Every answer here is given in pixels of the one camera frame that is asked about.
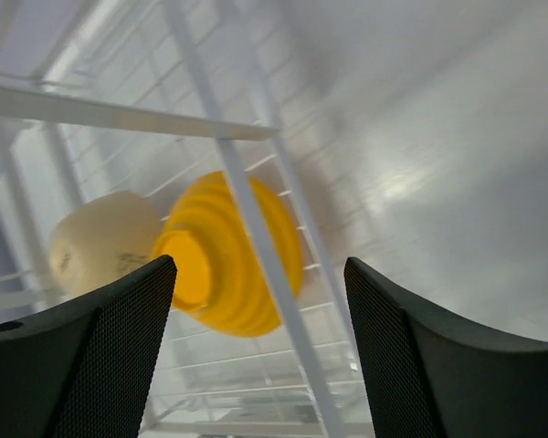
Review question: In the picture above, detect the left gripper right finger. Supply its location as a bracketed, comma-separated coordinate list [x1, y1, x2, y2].
[344, 257, 548, 437]

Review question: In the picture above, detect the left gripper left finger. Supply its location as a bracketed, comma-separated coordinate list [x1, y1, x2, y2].
[0, 255, 177, 437]

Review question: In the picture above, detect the tan beige bowl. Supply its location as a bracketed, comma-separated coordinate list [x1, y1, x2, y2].
[48, 191, 162, 297]

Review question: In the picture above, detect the yellow bowl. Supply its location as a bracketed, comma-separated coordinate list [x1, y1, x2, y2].
[152, 172, 281, 338]

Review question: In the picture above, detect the white wire dish rack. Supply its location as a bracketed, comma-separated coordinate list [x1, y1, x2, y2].
[0, 1, 374, 437]

